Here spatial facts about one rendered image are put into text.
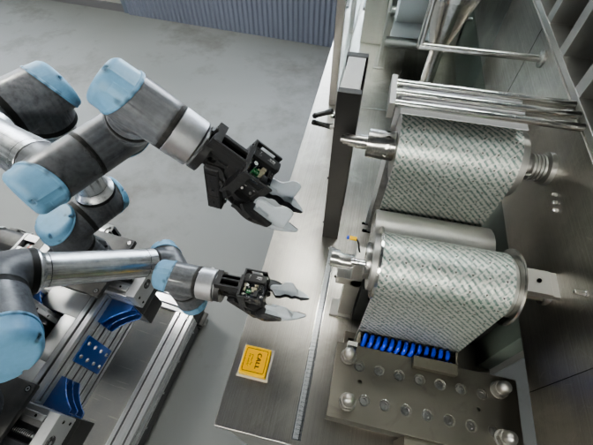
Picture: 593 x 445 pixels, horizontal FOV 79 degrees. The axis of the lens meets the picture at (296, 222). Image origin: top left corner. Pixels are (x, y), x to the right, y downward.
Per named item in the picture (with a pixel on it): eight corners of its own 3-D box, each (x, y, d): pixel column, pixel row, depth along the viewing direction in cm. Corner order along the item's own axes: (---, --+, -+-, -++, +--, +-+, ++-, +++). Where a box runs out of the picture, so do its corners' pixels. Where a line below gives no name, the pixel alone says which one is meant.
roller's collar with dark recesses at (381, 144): (366, 144, 85) (371, 122, 80) (392, 147, 84) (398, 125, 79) (363, 162, 81) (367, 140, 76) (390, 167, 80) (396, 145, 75)
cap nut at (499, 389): (489, 379, 80) (498, 374, 76) (506, 383, 79) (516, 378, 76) (490, 396, 78) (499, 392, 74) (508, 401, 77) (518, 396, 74)
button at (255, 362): (247, 346, 97) (245, 343, 95) (272, 352, 96) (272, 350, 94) (239, 373, 93) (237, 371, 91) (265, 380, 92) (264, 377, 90)
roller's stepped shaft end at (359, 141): (341, 139, 83) (341, 128, 81) (366, 143, 83) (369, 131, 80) (338, 148, 81) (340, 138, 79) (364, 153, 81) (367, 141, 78)
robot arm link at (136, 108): (111, 71, 53) (119, 41, 46) (177, 118, 57) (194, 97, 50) (79, 111, 50) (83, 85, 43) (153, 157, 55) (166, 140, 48)
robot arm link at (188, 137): (153, 158, 53) (176, 123, 57) (181, 176, 55) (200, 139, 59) (173, 131, 47) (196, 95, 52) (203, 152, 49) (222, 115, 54)
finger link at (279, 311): (301, 319, 76) (261, 304, 78) (301, 328, 81) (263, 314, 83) (306, 306, 78) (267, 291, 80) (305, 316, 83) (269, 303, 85)
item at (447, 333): (357, 329, 88) (370, 298, 73) (457, 350, 85) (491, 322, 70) (357, 331, 88) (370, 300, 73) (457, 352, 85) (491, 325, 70)
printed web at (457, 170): (366, 230, 119) (403, 96, 78) (439, 242, 116) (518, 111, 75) (351, 345, 97) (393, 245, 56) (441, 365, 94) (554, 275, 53)
